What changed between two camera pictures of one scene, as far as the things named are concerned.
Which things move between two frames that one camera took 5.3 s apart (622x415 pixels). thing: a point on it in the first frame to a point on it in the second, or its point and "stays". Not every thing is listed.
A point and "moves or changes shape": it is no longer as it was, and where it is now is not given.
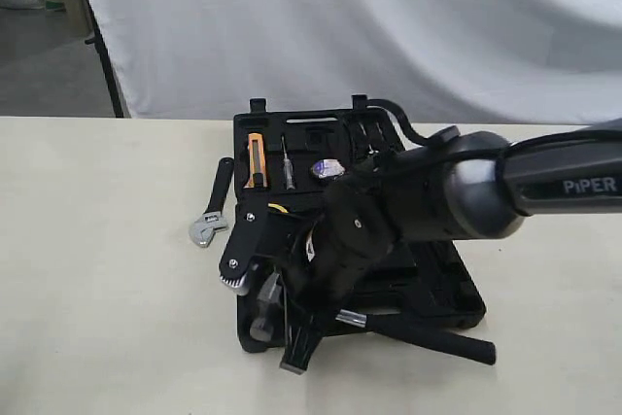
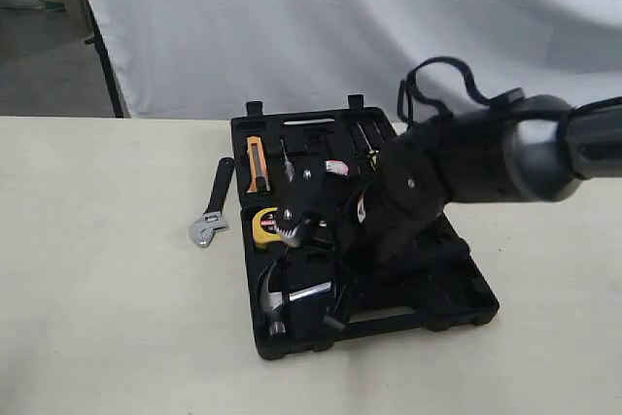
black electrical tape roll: [328, 168] stays
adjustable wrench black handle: [204, 227] stays
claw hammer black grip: [404, 333] moves or changes shape
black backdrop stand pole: [98, 41] stays
